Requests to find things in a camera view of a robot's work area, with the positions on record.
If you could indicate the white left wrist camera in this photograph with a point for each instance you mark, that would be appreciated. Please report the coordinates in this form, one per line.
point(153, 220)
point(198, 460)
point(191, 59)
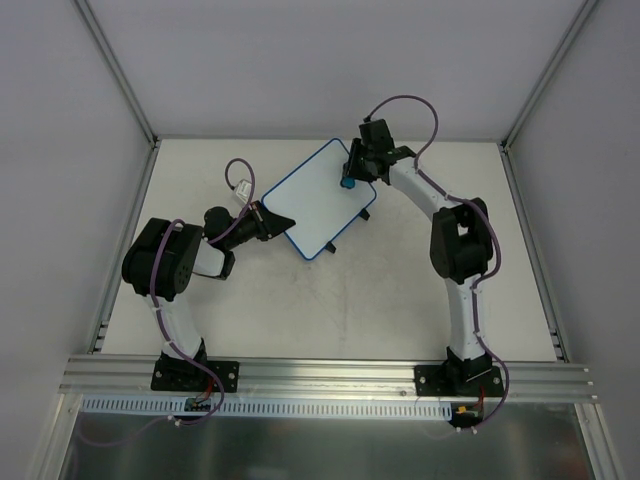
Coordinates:
point(243, 191)

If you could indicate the aluminium frame post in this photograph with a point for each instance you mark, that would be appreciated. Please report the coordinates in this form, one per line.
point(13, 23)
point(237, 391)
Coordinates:
point(108, 55)
point(552, 66)

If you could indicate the white slotted cable duct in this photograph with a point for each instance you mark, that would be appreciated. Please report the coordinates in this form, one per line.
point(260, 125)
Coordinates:
point(268, 408)

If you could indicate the aluminium mounting rail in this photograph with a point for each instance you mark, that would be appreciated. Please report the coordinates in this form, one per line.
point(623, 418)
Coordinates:
point(528, 382)

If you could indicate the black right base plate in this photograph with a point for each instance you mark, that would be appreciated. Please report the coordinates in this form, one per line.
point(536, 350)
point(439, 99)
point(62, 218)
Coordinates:
point(445, 380)

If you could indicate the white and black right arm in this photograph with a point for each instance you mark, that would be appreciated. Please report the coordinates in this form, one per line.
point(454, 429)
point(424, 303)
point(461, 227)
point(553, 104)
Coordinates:
point(460, 251)

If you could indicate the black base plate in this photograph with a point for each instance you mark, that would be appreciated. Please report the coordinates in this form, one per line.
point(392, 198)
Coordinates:
point(445, 380)
point(174, 375)

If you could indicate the blue-framed whiteboard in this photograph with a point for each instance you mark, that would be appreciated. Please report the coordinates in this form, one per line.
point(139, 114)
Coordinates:
point(312, 196)

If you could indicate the black whiteboard foot right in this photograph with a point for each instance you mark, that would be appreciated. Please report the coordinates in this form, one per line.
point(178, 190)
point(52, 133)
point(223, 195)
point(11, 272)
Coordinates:
point(365, 214)

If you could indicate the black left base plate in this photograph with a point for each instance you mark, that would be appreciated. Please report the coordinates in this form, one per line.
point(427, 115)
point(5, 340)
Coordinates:
point(174, 375)

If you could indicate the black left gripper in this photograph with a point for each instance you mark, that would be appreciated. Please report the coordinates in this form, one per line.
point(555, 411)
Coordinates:
point(263, 224)

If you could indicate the aluminium frame post left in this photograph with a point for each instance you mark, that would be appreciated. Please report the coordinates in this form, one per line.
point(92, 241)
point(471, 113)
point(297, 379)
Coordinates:
point(108, 55)

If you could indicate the aluminium frame post right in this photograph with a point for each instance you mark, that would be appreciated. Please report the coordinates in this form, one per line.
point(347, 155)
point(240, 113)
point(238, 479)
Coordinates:
point(552, 66)

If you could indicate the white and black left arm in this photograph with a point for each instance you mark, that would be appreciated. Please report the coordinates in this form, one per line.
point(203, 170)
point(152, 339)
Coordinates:
point(166, 254)

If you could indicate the blue bone-shaped eraser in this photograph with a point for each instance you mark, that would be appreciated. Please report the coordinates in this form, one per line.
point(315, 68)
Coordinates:
point(347, 181)

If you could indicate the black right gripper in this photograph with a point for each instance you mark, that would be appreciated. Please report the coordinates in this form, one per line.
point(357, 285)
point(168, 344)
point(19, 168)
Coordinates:
point(363, 161)

